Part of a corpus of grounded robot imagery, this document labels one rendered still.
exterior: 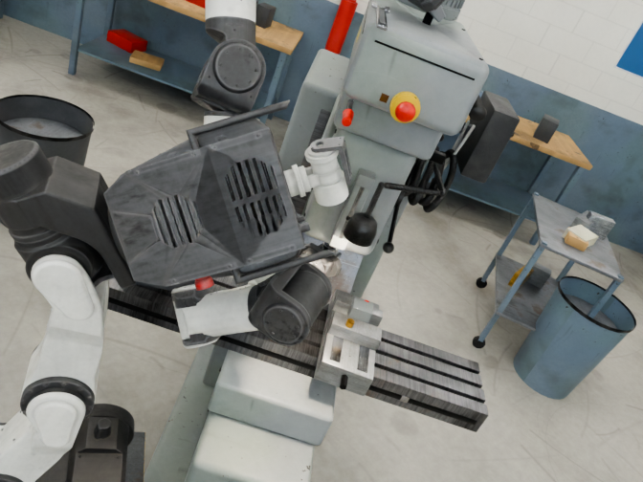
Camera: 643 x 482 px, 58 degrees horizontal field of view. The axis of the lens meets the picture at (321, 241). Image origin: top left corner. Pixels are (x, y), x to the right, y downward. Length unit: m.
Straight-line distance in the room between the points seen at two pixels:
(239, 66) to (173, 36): 4.99
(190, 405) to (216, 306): 1.33
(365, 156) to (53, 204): 0.70
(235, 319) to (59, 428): 0.45
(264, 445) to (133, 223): 0.91
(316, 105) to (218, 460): 1.06
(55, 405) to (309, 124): 1.08
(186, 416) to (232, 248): 1.58
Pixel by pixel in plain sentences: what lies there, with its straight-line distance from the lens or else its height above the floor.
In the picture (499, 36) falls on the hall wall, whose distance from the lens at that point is 5.77.
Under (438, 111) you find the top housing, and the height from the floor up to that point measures 1.77.
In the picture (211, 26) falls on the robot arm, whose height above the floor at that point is 1.80.
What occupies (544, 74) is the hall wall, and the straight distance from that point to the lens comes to 5.93.
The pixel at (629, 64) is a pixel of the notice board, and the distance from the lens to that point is 6.13.
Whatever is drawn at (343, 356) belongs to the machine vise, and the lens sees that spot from 1.63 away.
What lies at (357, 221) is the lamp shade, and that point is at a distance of 1.29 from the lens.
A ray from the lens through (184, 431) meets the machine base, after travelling 2.39.
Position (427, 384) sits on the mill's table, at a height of 0.97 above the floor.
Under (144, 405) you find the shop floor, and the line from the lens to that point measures 2.70.
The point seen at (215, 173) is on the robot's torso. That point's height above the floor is 1.65.
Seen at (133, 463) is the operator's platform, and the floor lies 0.40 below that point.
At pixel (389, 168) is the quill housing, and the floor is 1.57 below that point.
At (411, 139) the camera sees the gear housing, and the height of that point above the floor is 1.67.
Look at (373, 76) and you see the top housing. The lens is 1.19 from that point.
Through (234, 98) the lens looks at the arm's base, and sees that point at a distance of 1.02.
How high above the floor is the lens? 2.07
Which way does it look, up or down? 30 degrees down
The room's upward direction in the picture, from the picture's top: 23 degrees clockwise
